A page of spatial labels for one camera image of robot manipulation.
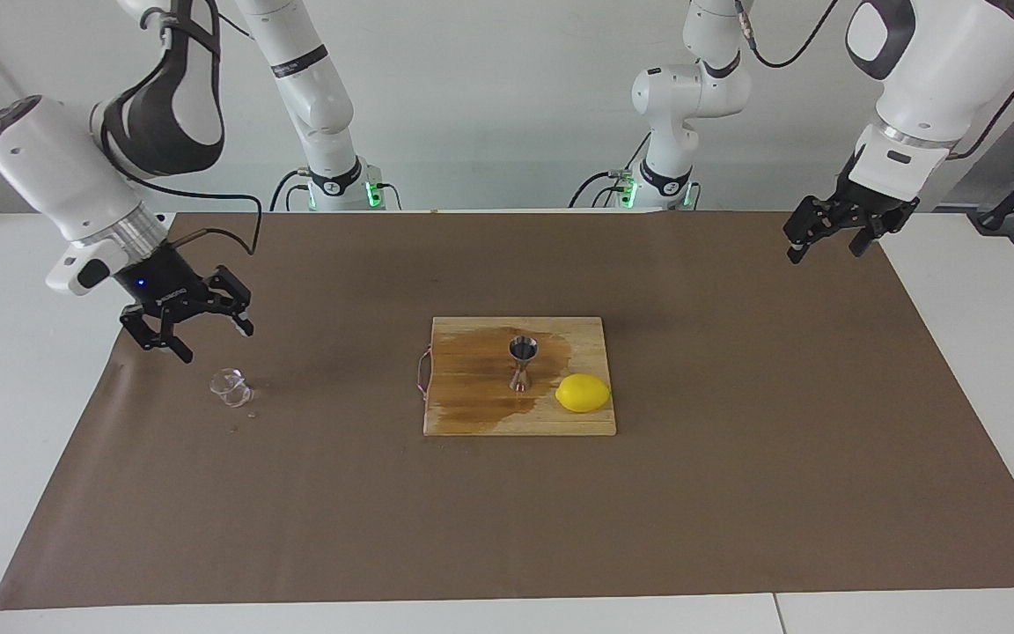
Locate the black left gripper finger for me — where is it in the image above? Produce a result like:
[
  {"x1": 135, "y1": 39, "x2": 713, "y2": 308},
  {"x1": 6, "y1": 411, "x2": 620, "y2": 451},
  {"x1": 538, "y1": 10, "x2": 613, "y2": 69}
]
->
[
  {"x1": 849, "y1": 217, "x2": 897, "y2": 258},
  {"x1": 783, "y1": 197, "x2": 844, "y2": 265}
]

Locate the black left base cable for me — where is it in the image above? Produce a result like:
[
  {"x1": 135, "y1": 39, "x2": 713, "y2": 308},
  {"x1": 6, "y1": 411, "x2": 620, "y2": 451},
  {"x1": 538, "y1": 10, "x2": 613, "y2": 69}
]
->
[{"x1": 569, "y1": 132, "x2": 649, "y2": 210}]

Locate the brown paper table mat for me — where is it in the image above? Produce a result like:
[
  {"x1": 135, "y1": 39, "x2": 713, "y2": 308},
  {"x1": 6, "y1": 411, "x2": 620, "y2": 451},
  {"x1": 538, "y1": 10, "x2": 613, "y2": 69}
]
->
[{"x1": 0, "y1": 210, "x2": 1014, "y2": 610}]

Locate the small clear glass cup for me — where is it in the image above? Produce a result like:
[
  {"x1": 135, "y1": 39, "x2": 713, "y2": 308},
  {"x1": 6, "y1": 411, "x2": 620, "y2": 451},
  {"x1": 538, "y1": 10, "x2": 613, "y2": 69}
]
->
[{"x1": 210, "y1": 368, "x2": 254, "y2": 409}]

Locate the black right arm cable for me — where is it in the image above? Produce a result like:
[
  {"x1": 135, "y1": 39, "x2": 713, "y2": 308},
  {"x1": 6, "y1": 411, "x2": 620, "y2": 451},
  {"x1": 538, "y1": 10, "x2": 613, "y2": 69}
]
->
[{"x1": 98, "y1": 0, "x2": 263, "y2": 256}]

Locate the black base cable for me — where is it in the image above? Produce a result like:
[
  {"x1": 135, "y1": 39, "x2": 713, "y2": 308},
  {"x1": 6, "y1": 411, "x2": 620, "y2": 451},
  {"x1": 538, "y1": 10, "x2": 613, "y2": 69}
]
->
[
  {"x1": 269, "y1": 169, "x2": 310, "y2": 212},
  {"x1": 569, "y1": 132, "x2": 649, "y2": 210}
]

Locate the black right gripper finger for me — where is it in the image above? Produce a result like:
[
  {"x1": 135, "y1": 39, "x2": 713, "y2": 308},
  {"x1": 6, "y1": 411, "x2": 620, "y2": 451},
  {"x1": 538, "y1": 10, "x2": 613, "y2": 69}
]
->
[
  {"x1": 199, "y1": 266, "x2": 255, "y2": 337},
  {"x1": 120, "y1": 304, "x2": 195, "y2": 364}
]

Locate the black right base cable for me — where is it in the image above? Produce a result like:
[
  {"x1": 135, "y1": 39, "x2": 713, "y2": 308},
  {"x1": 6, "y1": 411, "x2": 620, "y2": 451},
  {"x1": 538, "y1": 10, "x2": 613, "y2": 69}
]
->
[{"x1": 269, "y1": 169, "x2": 310, "y2": 212}]

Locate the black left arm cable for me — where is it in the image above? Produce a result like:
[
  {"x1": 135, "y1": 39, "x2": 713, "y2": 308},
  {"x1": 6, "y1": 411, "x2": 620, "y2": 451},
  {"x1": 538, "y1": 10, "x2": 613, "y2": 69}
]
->
[{"x1": 736, "y1": 0, "x2": 1014, "y2": 164}]

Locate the wooden cutting board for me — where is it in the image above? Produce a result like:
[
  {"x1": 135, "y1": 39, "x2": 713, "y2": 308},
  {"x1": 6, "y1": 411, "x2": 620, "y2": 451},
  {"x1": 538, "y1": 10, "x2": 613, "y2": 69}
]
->
[{"x1": 416, "y1": 316, "x2": 618, "y2": 437}]

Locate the yellow lemon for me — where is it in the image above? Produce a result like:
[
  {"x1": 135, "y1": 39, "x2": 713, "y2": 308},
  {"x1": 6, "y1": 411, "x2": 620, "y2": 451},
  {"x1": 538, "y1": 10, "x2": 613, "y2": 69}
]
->
[{"x1": 555, "y1": 373, "x2": 612, "y2": 414}]

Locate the steel double cone jigger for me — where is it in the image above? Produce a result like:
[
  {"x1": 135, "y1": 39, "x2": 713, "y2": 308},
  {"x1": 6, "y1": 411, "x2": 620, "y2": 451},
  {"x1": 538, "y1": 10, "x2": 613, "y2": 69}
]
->
[{"x1": 509, "y1": 335, "x2": 539, "y2": 394}]

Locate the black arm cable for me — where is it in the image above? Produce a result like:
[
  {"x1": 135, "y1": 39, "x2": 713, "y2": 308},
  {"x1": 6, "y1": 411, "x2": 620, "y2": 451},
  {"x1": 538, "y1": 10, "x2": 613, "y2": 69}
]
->
[
  {"x1": 736, "y1": 0, "x2": 1014, "y2": 164},
  {"x1": 98, "y1": 0, "x2": 263, "y2": 256}
]

